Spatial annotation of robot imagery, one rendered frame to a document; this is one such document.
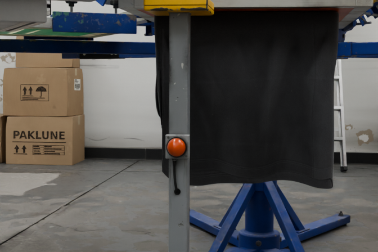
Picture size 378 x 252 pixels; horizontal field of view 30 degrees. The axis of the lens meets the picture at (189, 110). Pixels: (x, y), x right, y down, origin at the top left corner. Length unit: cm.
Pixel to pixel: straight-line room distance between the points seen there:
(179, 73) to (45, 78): 480
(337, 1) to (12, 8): 71
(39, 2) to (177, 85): 32
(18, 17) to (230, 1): 50
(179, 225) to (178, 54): 35
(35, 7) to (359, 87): 515
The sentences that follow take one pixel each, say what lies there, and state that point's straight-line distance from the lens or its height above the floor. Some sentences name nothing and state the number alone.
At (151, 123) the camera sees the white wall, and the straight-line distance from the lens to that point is 648.
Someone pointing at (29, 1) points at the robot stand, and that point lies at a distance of 143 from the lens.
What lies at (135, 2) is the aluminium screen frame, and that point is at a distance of 167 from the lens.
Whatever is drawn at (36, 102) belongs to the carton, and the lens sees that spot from 626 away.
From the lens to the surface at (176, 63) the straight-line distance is 145.
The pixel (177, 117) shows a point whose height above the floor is 71.
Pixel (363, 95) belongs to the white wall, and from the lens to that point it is 640.
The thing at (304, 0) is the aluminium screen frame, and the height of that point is 97.
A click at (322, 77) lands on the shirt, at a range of 173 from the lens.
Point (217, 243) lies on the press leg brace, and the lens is 289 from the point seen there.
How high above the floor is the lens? 80
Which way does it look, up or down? 3 degrees down
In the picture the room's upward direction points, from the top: straight up
